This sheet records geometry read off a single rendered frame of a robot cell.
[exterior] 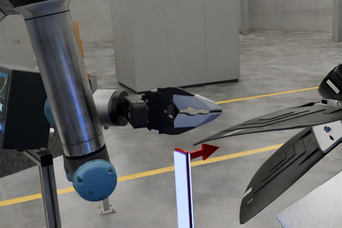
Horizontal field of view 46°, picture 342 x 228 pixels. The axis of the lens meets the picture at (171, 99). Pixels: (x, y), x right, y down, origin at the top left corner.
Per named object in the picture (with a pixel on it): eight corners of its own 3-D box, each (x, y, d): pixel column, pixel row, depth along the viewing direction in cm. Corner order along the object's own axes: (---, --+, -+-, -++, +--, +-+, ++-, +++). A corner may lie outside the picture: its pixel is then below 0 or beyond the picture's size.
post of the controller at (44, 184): (61, 228, 100) (52, 151, 95) (50, 232, 98) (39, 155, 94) (57, 223, 102) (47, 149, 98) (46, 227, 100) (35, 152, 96)
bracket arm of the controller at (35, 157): (53, 164, 96) (52, 152, 95) (41, 168, 94) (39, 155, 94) (23, 142, 115) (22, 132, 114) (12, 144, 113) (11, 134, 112)
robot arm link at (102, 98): (89, 91, 79) (91, 132, 80) (110, 91, 78) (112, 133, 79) (106, 87, 86) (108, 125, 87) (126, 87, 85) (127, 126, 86)
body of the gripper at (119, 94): (182, 87, 82) (127, 87, 86) (169, 91, 74) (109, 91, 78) (183, 124, 83) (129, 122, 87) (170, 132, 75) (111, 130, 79)
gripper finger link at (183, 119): (226, 107, 78) (180, 107, 81) (220, 112, 73) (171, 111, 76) (226, 123, 79) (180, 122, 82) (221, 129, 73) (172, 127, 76)
